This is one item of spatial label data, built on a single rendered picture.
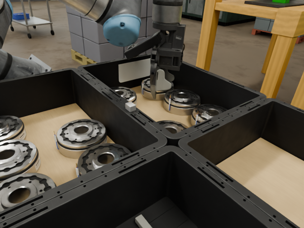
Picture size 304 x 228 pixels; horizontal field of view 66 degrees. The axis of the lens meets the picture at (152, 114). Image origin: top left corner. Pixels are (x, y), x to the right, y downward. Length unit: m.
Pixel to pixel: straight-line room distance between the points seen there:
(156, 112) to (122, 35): 0.24
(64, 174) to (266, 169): 0.39
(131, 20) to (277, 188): 0.42
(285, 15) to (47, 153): 1.71
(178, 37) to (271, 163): 0.37
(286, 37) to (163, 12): 1.40
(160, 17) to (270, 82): 1.49
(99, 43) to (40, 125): 2.45
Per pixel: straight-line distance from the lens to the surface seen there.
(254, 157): 0.56
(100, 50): 3.04
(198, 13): 7.48
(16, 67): 0.81
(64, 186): 0.32
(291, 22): 1.90
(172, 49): 0.64
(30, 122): 0.65
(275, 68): 1.97
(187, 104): 0.63
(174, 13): 0.62
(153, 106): 0.67
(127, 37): 0.51
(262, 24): 6.31
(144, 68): 0.79
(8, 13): 0.88
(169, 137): 0.39
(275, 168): 0.55
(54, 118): 0.65
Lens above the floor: 1.16
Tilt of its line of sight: 31 degrees down
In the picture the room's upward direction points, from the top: 3 degrees clockwise
